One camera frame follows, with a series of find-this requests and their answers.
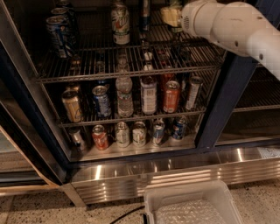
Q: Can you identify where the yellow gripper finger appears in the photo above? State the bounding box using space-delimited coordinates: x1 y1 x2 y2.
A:
160 5 182 27

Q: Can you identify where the dark green soda can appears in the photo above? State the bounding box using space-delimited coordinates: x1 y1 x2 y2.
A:
167 0 182 33

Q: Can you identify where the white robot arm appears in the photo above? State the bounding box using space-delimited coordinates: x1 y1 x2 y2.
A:
160 0 280 80

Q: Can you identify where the slim blue tall can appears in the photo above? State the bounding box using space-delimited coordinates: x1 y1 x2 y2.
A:
138 0 151 32

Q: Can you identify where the white green soda can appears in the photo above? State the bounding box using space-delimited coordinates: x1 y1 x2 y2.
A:
111 0 130 46

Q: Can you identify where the slim silver red can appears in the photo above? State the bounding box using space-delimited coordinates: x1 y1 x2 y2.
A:
185 76 203 110

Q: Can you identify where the orange soda can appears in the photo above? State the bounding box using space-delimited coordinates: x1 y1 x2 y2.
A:
163 80 180 113

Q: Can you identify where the stainless steel fridge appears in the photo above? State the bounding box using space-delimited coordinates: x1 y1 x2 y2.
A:
0 0 280 207

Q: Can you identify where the rear dark pepsi can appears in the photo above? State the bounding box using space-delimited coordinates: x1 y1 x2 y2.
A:
56 0 79 34

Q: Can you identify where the blue can middle shelf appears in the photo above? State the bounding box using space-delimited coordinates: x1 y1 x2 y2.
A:
92 86 111 118

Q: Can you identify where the blue silver can bottom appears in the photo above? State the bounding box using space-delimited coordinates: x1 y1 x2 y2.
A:
152 119 165 145

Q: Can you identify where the middle blue pepsi can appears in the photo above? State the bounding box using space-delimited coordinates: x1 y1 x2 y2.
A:
51 7 77 45

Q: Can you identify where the blue pepsi can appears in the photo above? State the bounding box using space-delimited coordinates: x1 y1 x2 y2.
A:
51 7 77 45
45 16 74 59

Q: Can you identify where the blue can bottom right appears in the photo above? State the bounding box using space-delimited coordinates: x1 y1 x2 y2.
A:
171 116 186 140

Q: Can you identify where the front blue pepsi can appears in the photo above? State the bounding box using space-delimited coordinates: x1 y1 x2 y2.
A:
45 16 74 59

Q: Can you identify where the white green can bottom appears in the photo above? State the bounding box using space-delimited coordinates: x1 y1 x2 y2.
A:
132 122 146 147

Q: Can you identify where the white can bottom shelf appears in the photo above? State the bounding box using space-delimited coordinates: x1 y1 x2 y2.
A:
115 122 130 148

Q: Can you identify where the gold soda can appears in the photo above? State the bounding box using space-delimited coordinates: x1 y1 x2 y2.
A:
61 90 83 123

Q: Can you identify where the red can bottom shelf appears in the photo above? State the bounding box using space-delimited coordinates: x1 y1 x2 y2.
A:
92 125 109 151

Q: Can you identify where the silver can bottom left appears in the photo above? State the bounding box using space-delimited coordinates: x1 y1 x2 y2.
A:
68 127 87 151

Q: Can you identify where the open fridge door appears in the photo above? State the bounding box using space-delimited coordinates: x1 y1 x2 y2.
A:
0 45 66 195

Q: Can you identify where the clear plastic water bottle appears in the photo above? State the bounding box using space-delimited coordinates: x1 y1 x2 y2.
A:
115 65 135 118

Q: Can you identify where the clear plastic bin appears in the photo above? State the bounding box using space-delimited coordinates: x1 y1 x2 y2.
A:
144 180 243 224

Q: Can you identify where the bubble wrap sheet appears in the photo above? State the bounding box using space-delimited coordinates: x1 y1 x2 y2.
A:
155 199 226 224

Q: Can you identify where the top wire fridge shelf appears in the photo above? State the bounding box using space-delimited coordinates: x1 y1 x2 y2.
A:
38 6 226 83

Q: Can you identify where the wire fridge shelf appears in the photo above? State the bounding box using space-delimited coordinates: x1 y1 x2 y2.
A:
38 6 226 83
59 70 218 128

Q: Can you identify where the middle wire fridge shelf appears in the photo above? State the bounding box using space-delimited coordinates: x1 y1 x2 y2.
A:
59 70 218 128

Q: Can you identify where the black cable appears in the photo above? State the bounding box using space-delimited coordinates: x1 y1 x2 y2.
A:
108 206 146 224

